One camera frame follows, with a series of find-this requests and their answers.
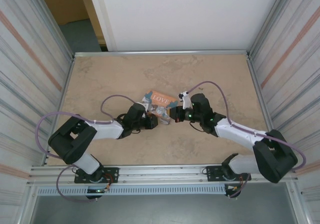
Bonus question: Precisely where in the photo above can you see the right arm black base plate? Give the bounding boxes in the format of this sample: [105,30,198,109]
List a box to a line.
[205,165,252,183]

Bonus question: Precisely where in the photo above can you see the grey slotted cable duct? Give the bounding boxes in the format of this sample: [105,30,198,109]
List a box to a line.
[36,185,227,196]

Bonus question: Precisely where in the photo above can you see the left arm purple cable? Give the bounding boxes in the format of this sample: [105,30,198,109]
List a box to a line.
[36,94,141,204]

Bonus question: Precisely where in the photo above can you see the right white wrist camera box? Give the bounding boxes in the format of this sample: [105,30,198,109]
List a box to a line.
[177,90,192,110]

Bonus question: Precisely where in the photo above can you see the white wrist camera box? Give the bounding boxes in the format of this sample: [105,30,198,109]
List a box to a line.
[140,101,152,113]
[177,90,192,110]

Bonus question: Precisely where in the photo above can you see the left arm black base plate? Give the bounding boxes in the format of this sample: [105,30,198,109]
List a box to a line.
[74,167,120,184]

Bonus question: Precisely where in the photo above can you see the aluminium mounting rail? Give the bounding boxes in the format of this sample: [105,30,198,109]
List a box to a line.
[27,162,300,185]

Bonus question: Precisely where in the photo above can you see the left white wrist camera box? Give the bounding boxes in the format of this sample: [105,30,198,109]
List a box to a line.
[140,101,152,113]

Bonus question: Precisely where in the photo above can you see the black controller board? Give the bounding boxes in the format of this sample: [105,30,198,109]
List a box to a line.
[85,187,104,201]
[224,183,243,199]

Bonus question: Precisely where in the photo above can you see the aluminium table side rail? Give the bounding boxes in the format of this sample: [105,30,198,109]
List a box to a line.
[245,54,285,163]
[46,55,76,166]

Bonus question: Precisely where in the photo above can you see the aluminium table edge rail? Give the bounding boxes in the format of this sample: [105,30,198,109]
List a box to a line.
[73,49,251,58]

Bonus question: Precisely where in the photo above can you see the white door frame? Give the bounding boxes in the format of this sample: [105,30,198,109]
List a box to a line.
[86,0,118,52]

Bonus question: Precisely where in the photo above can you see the orange LOVE bear tin box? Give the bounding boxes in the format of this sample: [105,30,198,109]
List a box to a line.
[141,89,179,125]

